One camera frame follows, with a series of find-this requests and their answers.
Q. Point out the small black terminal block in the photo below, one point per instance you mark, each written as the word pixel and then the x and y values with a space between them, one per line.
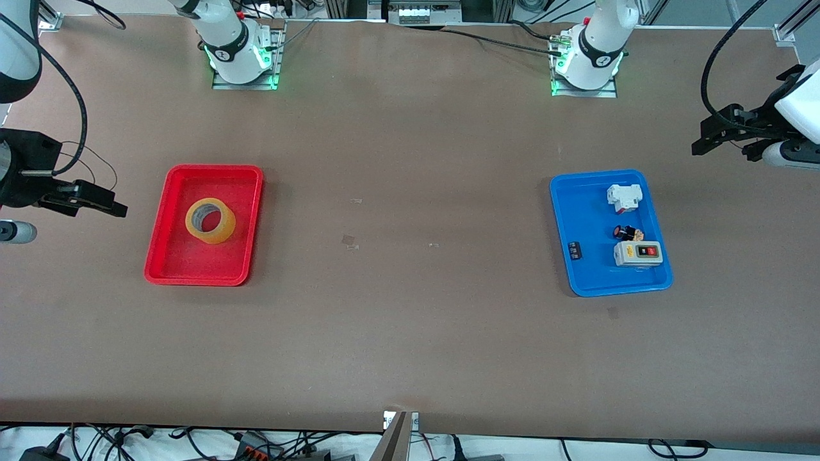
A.
pixel 576 250

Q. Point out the metal corner bracket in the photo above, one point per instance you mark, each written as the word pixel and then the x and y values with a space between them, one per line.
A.
pixel 50 22
pixel 784 34

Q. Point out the black power adapter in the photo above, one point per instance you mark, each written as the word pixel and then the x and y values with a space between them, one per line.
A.
pixel 41 454

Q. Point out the white circuit breaker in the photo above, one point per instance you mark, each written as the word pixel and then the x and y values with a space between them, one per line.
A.
pixel 623 195

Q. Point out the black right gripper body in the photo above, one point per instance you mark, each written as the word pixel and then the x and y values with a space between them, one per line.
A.
pixel 25 160

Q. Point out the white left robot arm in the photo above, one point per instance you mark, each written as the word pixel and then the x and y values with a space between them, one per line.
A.
pixel 596 45

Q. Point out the aluminium profile post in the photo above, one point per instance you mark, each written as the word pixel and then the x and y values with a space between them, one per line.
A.
pixel 397 442

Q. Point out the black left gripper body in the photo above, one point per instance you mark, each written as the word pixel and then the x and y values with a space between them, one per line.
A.
pixel 760 120

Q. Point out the yellow tape roll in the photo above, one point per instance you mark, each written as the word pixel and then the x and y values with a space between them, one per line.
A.
pixel 221 234

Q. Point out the red plastic tray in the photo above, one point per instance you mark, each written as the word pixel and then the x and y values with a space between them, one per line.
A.
pixel 205 269

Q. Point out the blue plastic tray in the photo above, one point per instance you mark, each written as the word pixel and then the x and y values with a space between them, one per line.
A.
pixel 596 275

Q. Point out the grey switch box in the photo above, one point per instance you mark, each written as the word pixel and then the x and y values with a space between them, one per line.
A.
pixel 634 254

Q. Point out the white power strip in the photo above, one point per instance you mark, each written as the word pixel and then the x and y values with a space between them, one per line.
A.
pixel 426 13

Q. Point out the orange black connector box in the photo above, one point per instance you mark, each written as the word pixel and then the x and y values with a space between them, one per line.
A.
pixel 256 447

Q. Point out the aluminium frame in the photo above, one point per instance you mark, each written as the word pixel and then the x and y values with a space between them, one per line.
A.
pixel 339 8

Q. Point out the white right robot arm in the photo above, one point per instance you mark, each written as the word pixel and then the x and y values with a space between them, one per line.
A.
pixel 230 38

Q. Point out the red black push button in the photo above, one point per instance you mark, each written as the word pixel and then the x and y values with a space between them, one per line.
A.
pixel 624 232

